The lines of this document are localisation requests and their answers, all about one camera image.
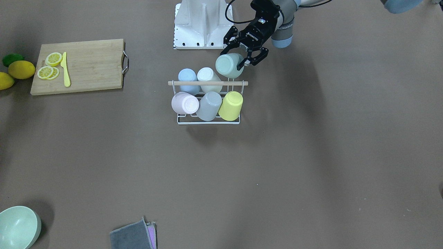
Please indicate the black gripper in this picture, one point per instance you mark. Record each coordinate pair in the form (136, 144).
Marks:
(256, 32)

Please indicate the mint green cup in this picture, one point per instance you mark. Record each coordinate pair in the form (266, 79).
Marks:
(226, 65)

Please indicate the pink cup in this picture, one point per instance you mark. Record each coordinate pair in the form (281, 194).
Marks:
(184, 103)

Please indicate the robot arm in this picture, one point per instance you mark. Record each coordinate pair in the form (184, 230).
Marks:
(282, 37)

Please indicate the white cup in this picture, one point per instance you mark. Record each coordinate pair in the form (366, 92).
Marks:
(207, 74)

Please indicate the yellow cup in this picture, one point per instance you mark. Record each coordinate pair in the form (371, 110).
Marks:
(231, 106)

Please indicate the light blue cup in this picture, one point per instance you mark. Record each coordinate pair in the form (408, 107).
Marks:
(188, 75)

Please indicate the grey cup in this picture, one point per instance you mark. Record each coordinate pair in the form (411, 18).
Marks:
(209, 105)

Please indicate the bamboo cutting board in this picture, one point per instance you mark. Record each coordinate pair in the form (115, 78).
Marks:
(92, 66)

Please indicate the yellow plastic knife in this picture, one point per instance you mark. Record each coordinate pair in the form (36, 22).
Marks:
(66, 77)

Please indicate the grey folded cloth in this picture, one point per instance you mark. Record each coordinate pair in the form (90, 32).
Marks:
(138, 235)

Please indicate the whole yellow lemon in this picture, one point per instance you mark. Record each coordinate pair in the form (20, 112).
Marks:
(21, 69)

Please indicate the green lime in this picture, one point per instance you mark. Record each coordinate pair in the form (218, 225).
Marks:
(11, 58)

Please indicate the mint green bowl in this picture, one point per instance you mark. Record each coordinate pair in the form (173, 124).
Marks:
(20, 227)

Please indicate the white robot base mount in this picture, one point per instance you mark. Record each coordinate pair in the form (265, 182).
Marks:
(201, 24)

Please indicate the white wire cup holder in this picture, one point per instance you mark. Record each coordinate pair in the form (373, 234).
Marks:
(192, 119)

